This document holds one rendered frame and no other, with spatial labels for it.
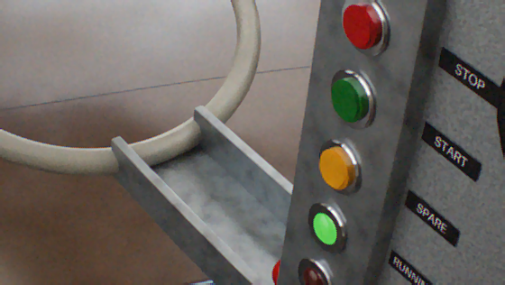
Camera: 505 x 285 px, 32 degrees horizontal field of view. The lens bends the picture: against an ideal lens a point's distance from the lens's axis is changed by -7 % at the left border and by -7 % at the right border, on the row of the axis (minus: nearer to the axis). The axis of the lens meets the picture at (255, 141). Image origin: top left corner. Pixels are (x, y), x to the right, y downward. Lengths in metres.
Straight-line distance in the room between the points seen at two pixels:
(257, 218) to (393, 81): 0.49
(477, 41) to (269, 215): 0.55
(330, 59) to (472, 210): 0.12
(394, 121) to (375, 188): 0.05
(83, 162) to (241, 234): 0.19
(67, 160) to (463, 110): 0.58
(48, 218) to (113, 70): 0.75
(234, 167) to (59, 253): 1.46
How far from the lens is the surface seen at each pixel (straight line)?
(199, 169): 1.04
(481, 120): 0.50
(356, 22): 0.51
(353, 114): 0.54
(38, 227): 2.52
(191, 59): 3.17
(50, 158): 1.00
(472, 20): 0.49
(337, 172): 0.57
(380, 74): 0.52
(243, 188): 1.02
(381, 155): 0.55
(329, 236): 0.60
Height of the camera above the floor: 1.73
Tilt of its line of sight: 38 degrees down
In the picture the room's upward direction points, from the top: 7 degrees clockwise
